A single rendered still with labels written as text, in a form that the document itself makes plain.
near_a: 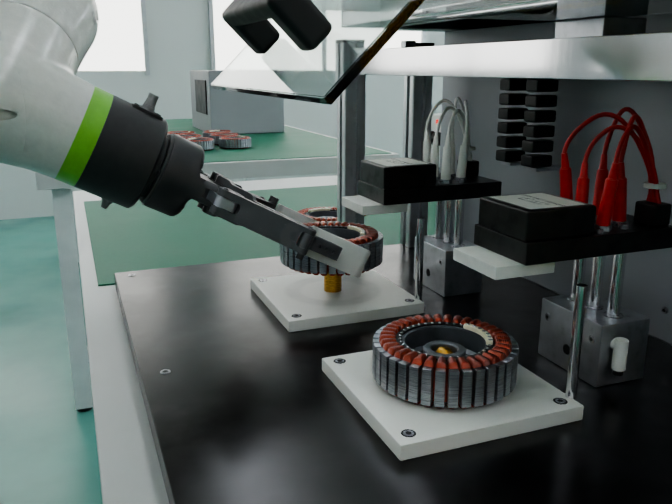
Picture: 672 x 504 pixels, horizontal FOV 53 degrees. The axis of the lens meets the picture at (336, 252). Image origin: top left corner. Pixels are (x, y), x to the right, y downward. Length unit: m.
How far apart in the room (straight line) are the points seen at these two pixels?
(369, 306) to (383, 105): 5.03
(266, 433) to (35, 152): 0.31
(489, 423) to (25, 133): 0.43
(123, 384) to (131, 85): 4.59
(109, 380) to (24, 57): 0.29
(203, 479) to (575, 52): 0.39
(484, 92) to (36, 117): 0.55
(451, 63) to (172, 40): 4.58
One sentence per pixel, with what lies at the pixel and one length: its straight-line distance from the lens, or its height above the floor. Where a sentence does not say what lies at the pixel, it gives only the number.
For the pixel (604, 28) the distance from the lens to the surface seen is 0.61.
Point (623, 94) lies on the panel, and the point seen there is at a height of 1.00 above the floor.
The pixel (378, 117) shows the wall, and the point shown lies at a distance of 5.69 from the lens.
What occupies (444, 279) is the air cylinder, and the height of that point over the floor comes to 0.79.
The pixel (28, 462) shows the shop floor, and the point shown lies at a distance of 2.07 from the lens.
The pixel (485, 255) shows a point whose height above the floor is 0.88.
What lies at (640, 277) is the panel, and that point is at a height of 0.82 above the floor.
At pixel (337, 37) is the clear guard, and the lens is 0.35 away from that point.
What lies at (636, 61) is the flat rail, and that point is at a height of 1.02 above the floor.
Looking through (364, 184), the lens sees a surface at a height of 0.90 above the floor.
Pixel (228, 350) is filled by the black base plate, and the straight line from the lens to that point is 0.64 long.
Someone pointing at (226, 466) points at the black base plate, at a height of 0.77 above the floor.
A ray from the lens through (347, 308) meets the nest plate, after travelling 0.70.
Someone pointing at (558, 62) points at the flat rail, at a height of 1.02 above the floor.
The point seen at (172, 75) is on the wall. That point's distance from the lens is 5.20.
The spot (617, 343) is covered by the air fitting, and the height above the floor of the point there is 0.81.
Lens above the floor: 1.02
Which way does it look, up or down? 15 degrees down
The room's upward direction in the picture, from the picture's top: straight up
